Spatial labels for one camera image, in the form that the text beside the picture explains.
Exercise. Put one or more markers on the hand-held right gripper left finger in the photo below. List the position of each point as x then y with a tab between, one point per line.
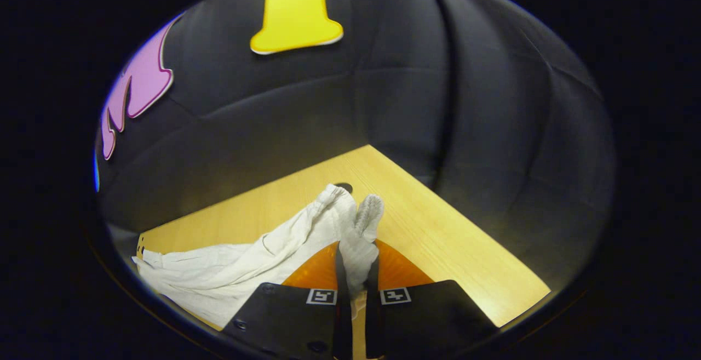
285	316

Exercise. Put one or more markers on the black backdrop cloth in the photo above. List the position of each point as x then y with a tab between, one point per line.
438	75

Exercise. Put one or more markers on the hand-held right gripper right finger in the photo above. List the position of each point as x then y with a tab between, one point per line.
432	316

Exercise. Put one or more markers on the white jeans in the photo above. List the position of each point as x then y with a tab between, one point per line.
235	272

